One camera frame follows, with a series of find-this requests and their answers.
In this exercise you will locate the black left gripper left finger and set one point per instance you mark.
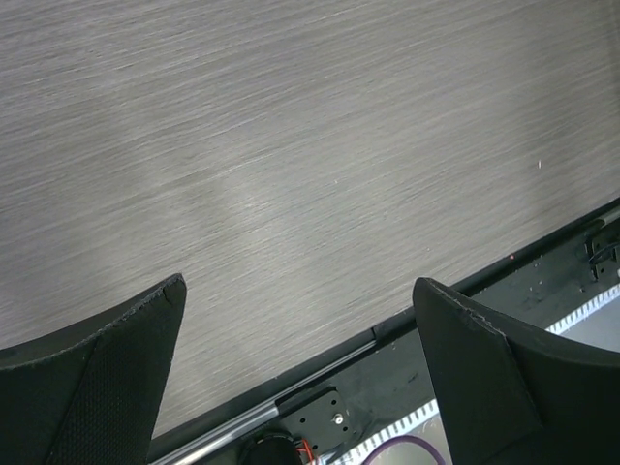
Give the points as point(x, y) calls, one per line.
point(90, 393)

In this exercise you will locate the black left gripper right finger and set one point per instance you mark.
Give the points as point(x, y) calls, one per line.
point(513, 393)

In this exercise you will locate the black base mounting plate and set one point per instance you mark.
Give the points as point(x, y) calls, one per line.
point(340, 398)

